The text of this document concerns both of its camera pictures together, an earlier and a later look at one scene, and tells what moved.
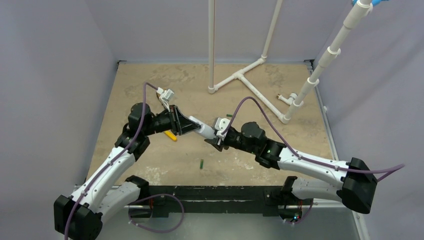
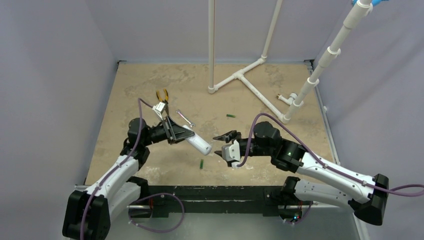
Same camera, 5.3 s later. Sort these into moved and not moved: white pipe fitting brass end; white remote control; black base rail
Moved: white remote control
Not moved: white pipe fitting brass end; black base rail
